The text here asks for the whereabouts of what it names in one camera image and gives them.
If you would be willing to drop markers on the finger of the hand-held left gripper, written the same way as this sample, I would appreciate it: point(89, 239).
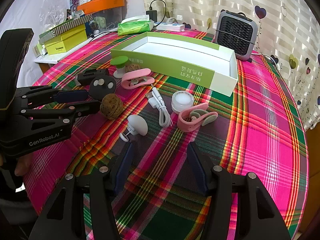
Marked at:
point(87, 106)
point(72, 95)

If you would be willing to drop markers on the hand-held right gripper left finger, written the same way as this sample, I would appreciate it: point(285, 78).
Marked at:
point(123, 170)

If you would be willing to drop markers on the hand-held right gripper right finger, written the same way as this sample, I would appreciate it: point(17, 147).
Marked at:
point(197, 170)

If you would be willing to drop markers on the large brown walnut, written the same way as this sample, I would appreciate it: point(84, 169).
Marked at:
point(111, 106)

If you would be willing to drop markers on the black round disc white dots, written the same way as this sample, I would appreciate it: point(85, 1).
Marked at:
point(110, 90)

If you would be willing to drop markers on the pink clip with grey pads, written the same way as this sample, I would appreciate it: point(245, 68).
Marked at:
point(186, 125)

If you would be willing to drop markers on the white plug adapter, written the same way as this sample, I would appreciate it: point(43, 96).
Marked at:
point(137, 125)

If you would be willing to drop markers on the small brown walnut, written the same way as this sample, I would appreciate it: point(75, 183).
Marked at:
point(130, 68)

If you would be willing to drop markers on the pink oblong case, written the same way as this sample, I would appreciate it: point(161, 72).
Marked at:
point(135, 74)

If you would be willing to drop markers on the white round cap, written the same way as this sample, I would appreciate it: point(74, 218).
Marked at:
point(182, 101)

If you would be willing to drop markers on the green and white cardboard box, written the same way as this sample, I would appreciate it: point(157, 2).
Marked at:
point(175, 67)

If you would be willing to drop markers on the person's left hand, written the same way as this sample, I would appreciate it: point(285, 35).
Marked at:
point(23, 165)

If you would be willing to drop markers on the yellow-green cardboard box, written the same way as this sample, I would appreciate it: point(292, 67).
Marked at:
point(65, 42)

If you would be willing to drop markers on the striped green box lid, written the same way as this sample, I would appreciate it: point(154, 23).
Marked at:
point(67, 26)

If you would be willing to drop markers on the clear plastic bag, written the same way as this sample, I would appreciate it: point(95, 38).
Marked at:
point(55, 7)

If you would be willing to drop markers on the clear storage bin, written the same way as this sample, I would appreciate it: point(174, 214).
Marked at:
point(107, 17)

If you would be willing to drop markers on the pink plaid tablecloth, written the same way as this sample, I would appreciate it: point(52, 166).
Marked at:
point(262, 105)

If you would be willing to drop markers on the green tissue pack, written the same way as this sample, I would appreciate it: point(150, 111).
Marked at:
point(135, 27)

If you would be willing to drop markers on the orange bin lid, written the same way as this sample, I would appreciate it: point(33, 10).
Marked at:
point(105, 3)

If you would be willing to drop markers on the black charger adapter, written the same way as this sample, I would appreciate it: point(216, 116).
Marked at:
point(151, 15)

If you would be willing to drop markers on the white power strip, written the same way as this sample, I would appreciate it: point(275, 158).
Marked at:
point(172, 26)

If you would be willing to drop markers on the grey space heater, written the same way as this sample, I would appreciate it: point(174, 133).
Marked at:
point(235, 35)

